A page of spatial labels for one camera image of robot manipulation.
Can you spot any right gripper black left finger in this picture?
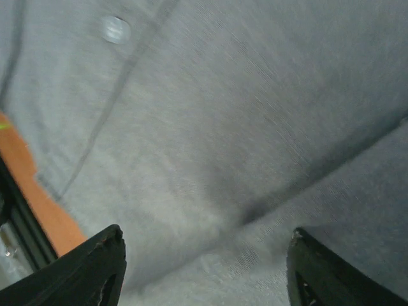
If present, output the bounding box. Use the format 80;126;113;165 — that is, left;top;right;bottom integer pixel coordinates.
1;224;126;305

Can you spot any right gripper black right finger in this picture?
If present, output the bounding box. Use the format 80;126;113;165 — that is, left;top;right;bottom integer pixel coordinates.
286;227;407;305

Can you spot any grey button-up shirt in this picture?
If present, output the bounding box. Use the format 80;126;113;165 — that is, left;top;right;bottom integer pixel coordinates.
1;1;407;305

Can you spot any metal base plate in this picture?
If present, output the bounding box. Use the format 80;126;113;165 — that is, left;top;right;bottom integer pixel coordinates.
0;222;33;289

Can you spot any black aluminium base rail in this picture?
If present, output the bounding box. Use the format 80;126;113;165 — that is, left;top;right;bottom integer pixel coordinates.
1;161;58;272

